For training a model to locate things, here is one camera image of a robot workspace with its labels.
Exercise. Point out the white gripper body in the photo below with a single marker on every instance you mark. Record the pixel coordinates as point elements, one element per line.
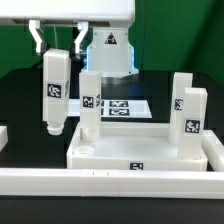
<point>67,13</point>

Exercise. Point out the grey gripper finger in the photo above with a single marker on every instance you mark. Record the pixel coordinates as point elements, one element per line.
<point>35,30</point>
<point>76,50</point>

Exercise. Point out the white desk top tray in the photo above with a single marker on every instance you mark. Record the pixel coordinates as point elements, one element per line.
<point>130,146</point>

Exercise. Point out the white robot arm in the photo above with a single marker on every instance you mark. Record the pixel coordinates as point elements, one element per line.
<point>109,52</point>

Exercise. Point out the white sheet with fiducial markers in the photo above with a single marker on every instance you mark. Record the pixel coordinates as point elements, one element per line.
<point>115,108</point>

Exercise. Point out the white block at left edge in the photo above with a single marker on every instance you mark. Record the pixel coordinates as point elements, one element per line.
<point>3,137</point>

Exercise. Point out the white front barrier rail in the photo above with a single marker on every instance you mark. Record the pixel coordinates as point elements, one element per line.
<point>111,183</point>

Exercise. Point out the white barrier rail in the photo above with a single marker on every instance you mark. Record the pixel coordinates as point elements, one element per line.
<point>111,183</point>
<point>214,150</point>

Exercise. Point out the white right barrier rail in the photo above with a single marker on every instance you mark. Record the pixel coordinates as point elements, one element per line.
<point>214,150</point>

